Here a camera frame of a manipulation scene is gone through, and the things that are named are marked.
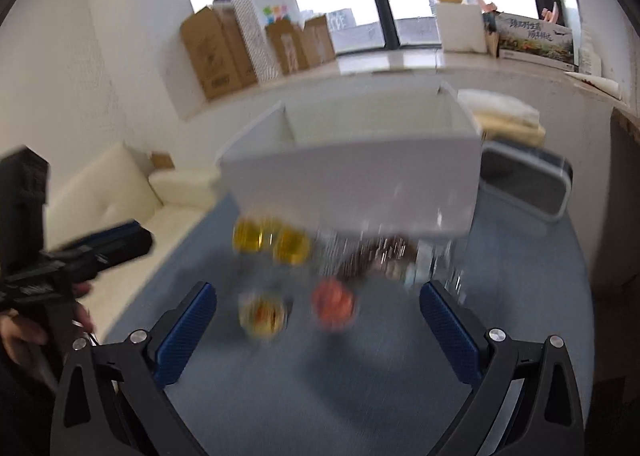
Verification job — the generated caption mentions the white cardboard box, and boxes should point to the white cardboard box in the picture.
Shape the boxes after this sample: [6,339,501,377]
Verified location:
[219,81,483,239]

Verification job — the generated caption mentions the white foam box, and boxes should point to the white foam box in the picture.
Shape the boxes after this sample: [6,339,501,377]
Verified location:
[436,2,489,53]

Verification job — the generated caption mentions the cream leather sofa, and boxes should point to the cream leather sofa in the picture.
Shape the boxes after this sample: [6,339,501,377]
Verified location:
[45,143,222,318]

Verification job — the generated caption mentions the yellow jelly cup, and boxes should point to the yellow jelly cup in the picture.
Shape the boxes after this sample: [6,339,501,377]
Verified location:
[272,226,312,267]
[232,219,274,255]

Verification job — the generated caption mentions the white packet stack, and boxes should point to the white packet stack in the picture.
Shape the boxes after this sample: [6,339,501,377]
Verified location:
[577,26,604,75]

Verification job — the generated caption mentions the blue table cover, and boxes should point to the blue table cover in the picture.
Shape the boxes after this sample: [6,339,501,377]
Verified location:
[102,191,596,456]

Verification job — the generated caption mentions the orange print jelly cup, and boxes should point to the orange print jelly cup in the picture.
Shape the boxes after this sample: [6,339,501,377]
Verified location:
[239,291,289,340]

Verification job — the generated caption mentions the red jelly cup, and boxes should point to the red jelly cup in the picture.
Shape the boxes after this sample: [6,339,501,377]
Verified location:
[311,279,359,332]

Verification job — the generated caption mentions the tall cardboard box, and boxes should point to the tall cardboard box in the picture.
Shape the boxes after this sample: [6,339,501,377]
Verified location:
[181,6,258,100]

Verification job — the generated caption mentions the brown jelly cup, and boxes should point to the brown jelly cup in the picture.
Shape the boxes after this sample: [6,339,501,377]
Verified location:
[345,235,417,282]

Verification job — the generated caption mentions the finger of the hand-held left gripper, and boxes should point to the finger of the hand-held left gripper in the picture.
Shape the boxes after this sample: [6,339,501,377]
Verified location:
[42,220,143,262]
[65,229,154,283]

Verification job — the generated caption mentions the dotted white paper bag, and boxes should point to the dotted white paper bag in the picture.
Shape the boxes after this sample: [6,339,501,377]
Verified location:
[231,0,304,83]

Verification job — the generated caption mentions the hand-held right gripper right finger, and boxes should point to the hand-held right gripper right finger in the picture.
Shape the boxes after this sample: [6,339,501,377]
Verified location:
[419,280,586,456]

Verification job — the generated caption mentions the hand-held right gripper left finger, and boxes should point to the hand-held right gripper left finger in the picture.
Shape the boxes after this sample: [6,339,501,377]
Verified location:
[50,281,218,456]

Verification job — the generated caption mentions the yellow tissue pack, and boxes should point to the yellow tissue pack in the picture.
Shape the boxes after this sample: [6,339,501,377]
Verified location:
[457,89,546,147]

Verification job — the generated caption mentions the small open cardboard box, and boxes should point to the small open cardboard box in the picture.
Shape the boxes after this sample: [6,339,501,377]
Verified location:
[265,15,337,76]

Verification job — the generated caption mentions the white paper cone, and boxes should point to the white paper cone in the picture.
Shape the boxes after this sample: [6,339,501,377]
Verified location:
[565,71,624,100]

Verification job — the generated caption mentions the long printed gift box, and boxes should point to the long printed gift box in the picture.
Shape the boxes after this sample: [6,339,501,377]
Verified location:
[495,12,581,72]

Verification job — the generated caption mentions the person's left hand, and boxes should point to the person's left hand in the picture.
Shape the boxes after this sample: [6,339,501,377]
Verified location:
[0,281,97,373]

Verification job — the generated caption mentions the black digital clock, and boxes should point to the black digital clock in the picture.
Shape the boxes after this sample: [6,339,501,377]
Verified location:
[480,141,573,223]

